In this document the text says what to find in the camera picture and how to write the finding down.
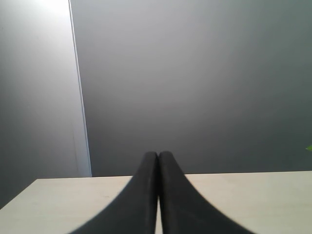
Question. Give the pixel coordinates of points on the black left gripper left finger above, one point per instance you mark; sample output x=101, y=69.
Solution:
x=134, y=209

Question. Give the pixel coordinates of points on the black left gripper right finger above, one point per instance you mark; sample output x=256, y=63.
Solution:
x=183, y=209

